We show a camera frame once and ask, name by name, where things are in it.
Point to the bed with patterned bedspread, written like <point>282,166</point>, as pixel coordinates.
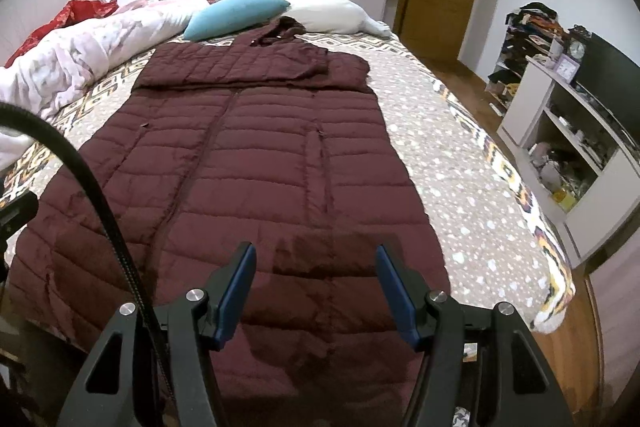
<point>450,167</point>

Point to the pink floral comforter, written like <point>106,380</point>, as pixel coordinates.
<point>75,52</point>

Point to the purple square clock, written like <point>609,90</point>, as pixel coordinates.
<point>566,68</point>

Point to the white pillow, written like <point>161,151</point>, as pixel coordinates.
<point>330,14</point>

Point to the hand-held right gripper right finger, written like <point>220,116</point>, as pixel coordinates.
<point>397,299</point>

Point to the black television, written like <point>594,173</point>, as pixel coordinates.
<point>610,72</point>

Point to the red blanket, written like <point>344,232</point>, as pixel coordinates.
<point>80,12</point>

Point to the maroon puffer coat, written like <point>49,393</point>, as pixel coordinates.
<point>225,157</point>

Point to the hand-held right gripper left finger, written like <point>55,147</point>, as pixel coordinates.
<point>234,294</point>

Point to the teal pillow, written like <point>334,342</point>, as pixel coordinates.
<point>235,14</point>

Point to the white media cabinet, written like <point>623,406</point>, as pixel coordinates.
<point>535,107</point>

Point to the black alarm clock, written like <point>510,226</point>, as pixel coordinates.
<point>576,50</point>

